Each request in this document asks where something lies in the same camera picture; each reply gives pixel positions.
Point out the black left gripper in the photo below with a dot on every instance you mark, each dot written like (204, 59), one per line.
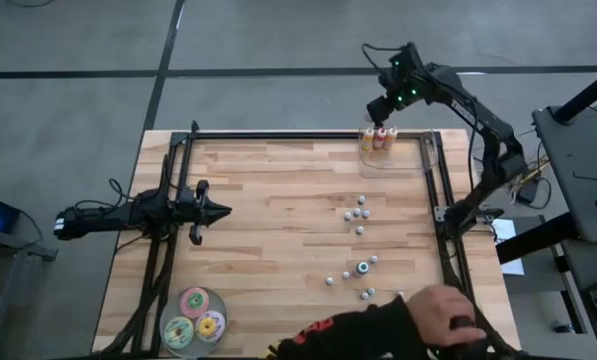
(200, 215)

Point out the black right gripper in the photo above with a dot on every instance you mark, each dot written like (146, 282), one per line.
(384, 106)

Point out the large red-orange coloring bottle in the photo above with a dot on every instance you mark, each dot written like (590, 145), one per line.
(379, 139)

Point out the large yellow coloring bottle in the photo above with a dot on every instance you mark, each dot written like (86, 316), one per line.
(367, 141)

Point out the large amber coloring bottle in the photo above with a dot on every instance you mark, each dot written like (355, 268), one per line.
(391, 139)

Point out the large green coloring bottle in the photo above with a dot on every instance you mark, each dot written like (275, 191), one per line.
(362, 268)

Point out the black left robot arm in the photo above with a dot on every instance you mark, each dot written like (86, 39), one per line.
(103, 217)

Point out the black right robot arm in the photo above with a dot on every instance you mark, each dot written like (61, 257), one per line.
(498, 150)

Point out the clear plastic container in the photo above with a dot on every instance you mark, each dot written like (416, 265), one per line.
(403, 160)

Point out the clear glass plate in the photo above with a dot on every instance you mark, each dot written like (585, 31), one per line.
(217, 305)

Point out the pink frosted donut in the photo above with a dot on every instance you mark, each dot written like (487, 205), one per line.
(185, 300)

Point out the yellow frosted donut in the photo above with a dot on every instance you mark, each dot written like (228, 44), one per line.
(218, 332)

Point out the green frosted donut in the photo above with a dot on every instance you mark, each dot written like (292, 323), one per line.
(170, 337)

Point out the black power adapter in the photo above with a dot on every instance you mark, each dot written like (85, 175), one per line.
(528, 192)

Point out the person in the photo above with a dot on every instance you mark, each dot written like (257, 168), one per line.
(358, 335)

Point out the white paper sheet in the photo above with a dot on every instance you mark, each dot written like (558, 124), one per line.
(510, 260)

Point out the black cart leg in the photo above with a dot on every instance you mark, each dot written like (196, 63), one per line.
(533, 239)

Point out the person's hand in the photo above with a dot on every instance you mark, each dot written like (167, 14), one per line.
(438, 312)

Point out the equipment cart table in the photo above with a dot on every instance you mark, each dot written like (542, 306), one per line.
(578, 165)

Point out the grey side table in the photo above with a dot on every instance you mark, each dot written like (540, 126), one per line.
(13, 245)

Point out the black cart pole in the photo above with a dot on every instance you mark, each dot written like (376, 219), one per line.
(585, 95)

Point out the black computer blue light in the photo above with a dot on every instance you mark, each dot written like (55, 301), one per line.
(3, 215)

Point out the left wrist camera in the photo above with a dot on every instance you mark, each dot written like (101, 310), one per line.
(186, 196)

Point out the black aluminium rig frame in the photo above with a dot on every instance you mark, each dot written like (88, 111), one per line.
(278, 135)

